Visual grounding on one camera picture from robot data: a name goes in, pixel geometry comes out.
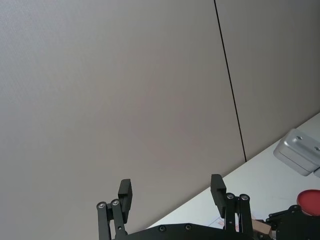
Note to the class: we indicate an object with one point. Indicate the pale grey metal box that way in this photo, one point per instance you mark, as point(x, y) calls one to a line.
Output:
point(297, 152)

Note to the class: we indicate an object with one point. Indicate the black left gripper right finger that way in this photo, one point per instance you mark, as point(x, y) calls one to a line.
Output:
point(218, 197)

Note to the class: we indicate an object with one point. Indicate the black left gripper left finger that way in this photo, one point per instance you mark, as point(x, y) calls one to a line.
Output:
point(124, 200)

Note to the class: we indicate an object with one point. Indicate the brown cardboard tray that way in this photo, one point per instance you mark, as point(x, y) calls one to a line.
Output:
point(261, 227)

